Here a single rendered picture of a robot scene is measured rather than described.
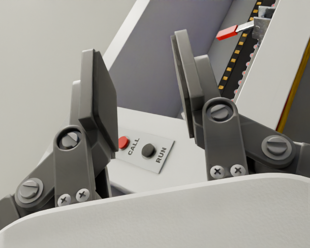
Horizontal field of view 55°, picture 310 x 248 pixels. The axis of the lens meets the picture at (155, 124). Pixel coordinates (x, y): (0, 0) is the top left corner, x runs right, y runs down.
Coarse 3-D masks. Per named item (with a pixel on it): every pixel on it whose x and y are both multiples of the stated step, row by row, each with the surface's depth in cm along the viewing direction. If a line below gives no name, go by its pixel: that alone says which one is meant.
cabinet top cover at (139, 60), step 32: (160, 0) 52; (192, 0) 59; (224, 0) 67; (128, 32) 49; (160, 32) 54; (192, 32) 61; (128, 64) 49; (160, 64) 55; (128, 96) 50; (160, 96) 57
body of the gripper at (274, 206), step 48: (144, 192) 9; (192, 192) 8; (240, 192) 8; (288, 192) 8; (0, 240) 8; (48, 240) 8; (96, 240) 8; (144, 240) 7; (192, 240) 7; (240, 240) 7; (288, 240) 7
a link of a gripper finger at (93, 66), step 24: (96, 72) 12; (72, 96) 13; (96, 96) 11; (72, 120) 12; (96, 120) 11; (96, 144) 11; (48, 168) 11; (96, 168) 12; (24, 192) 10; (48, 192) 10
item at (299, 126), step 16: (240, 0) 69; (256, 0) 66; (240, 16) 66; (240, 32) 64; (224, 48) 64; (224, 64) 62; (304, 80) 50; (304, 96) 49; (304, 112) 48; (288, 128) 48; (304, 128) 46
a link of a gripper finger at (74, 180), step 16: (64, 128) 11; (80, 128) 11; (64, 144) 11; (80, 144) 10; (64, 160) 10; (80, 160) 10; (64, 176) 10; (80, 176) 10; (64, 192) 9; (80, 192) 9; (96, 192) 10
